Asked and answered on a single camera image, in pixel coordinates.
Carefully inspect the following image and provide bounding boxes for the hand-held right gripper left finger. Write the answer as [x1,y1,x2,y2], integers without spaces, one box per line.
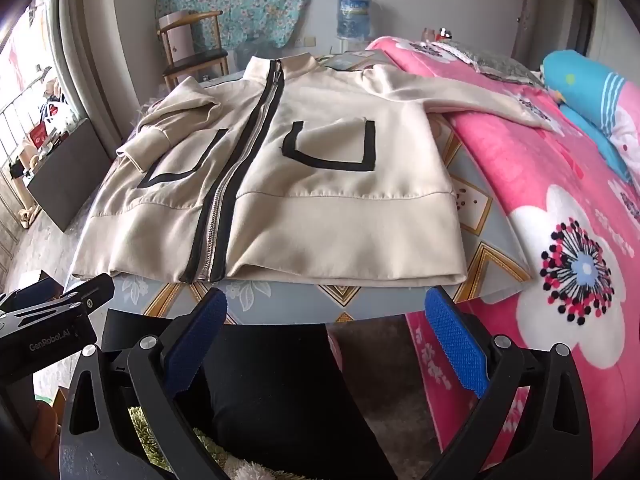
[60,287,236,480]

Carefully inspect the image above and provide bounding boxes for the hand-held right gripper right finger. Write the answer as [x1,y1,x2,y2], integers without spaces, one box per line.
[422,287,596,480]

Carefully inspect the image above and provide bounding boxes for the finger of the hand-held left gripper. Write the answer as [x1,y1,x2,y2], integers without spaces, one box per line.
[62,274,116,311]
[0,271,57,311]

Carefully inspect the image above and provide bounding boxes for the cream zip jacket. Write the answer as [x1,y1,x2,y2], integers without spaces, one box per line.
[70,52,556,286]

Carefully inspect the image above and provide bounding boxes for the green fuzzy garment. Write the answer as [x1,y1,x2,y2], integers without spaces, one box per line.
[127,405,281,480]

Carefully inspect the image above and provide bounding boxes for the person's black pants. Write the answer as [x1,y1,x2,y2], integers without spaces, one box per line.
[190,322,401,480]

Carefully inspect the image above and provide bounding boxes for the dark low cabinet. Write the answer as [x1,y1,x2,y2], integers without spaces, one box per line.
[27,117,113,233]

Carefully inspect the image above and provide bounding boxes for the fruit print tablecloth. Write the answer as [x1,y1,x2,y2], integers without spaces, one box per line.
[62,50,533,326]

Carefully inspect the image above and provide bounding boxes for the window railing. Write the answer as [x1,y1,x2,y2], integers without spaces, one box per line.
[0,62,58,241]

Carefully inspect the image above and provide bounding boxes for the white bag with red print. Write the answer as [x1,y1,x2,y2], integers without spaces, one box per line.
[42,100,76,136]

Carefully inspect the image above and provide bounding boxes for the pink floral blanket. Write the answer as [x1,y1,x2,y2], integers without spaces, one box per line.
[365,35,640,480]

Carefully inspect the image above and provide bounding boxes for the grey curtain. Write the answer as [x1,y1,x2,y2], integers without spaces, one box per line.
[47,0,151,161]

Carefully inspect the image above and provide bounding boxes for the wooden chair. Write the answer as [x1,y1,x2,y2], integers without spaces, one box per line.
[157,10,231,93]

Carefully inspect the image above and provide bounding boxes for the pale pink roll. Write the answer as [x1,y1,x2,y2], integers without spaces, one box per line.
[165,25,194,66]

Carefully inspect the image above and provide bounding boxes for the blue plush pillow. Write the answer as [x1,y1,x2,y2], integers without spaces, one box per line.
[542,50,640,183]

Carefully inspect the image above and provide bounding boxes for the blue water jug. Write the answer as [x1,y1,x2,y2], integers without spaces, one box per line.
[336,0,373,41]

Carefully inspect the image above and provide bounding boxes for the door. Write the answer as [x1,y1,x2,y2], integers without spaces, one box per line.
[520,0,601,68]

